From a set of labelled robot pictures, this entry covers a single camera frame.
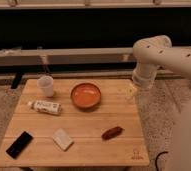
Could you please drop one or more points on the wooden table board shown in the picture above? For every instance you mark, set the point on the wooden table board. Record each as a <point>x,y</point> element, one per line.
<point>111,135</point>

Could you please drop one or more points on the white plastic cup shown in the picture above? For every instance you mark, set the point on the white plastic cup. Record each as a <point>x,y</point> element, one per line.
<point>45,84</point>

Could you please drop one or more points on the white sponge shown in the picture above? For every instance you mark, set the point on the white sponge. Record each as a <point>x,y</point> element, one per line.
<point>62,139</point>

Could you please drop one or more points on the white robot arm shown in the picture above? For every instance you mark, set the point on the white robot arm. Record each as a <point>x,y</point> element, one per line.
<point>179,155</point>

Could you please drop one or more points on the white lying bottle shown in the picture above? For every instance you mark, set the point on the white lying bottle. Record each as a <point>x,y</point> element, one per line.
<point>47,107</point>

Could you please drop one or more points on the long metal rail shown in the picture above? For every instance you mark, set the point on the long metal rail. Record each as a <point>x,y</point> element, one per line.
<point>62,56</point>

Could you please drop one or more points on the black rectangular remote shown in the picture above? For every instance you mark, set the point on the black rectangular remote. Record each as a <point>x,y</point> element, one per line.
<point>19,145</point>

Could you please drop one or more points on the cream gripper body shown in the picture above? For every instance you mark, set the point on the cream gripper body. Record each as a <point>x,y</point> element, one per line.
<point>132,90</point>

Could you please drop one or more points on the orange bowl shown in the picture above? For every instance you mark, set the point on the orange bowl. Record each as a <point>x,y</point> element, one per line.
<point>85,96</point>

